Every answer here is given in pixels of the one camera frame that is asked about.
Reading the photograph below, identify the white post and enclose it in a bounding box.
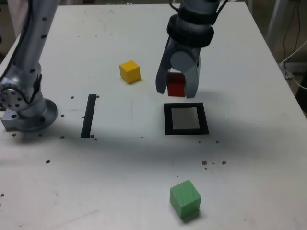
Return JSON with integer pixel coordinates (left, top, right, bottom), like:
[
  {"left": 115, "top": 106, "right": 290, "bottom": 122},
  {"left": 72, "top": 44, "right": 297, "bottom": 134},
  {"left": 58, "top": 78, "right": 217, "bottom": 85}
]
[{"left": 265, "top": 0, "right": 285, "bottom": 52}]

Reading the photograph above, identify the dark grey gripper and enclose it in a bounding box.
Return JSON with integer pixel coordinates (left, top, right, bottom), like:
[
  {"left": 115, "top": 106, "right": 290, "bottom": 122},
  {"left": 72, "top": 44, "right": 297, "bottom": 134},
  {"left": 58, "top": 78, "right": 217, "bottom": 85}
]
[{"left": 155, "top": 35, "right": 201, "bottom": 100}]

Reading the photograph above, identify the thin black hanging cable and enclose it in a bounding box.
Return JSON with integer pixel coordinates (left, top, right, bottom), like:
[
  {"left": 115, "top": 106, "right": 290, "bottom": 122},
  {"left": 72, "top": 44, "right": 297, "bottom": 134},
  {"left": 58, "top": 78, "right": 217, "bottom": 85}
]
[{"left": 283, "top": 0, "right": 303, "bottom": 59}]

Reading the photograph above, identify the red cube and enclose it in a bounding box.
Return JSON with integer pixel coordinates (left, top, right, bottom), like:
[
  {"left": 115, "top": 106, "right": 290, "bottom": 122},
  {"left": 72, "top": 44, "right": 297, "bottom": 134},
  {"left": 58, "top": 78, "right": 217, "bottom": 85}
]
[{"left": 166, "top": 72, "right": 187, "bottom": 98}]

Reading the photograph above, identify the black tape strip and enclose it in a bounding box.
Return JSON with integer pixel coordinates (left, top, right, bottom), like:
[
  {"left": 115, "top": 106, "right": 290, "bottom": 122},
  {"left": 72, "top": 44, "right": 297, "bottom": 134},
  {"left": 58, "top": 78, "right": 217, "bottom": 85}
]
[{"left": 80, "top": 94, "right": 97, "bottom": 139}]

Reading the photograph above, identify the yellow cube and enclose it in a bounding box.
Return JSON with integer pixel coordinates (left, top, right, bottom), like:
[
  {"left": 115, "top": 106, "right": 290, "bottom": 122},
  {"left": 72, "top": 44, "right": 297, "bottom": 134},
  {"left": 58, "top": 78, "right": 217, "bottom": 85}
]
[{"left": 119, "top": 59, "right": 141, "bottom": 85}]

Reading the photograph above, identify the white cable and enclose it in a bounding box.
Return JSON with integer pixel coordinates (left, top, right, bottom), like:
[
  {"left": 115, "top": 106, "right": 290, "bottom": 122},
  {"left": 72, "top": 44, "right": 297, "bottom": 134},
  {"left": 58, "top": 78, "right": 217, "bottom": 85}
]
[{"left": 280, "top": 39, "right": 307, "bottom": 91}]

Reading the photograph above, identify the black tape square outline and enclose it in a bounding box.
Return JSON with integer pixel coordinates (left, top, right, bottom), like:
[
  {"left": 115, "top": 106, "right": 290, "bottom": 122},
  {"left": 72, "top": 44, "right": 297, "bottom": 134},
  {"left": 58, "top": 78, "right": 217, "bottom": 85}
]
[{"left": 163, "top": 102, "right": 210, "bottom": 136}]

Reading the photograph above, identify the green cube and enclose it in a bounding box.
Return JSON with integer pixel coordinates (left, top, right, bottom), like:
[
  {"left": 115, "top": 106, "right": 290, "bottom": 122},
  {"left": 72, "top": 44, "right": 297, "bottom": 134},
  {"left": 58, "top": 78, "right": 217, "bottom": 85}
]
[{"left": 169, "top": 180, "right": 202, "bottom": 220}]

